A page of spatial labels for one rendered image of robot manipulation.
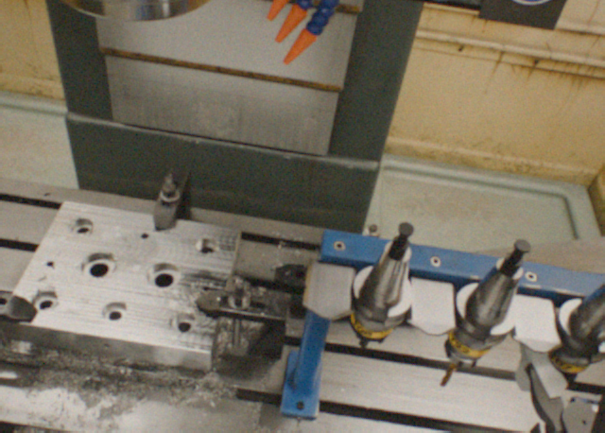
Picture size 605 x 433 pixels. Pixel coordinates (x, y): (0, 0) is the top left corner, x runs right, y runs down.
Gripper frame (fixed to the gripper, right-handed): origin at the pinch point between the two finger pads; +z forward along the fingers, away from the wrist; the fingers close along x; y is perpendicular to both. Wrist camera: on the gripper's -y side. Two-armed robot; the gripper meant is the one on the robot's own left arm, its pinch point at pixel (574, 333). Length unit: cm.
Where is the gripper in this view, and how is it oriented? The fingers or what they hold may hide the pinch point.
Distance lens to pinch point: 74.8
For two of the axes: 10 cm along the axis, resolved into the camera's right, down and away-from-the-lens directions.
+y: -1.2, 6.8, 7.3
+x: 9.9, 1.6, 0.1
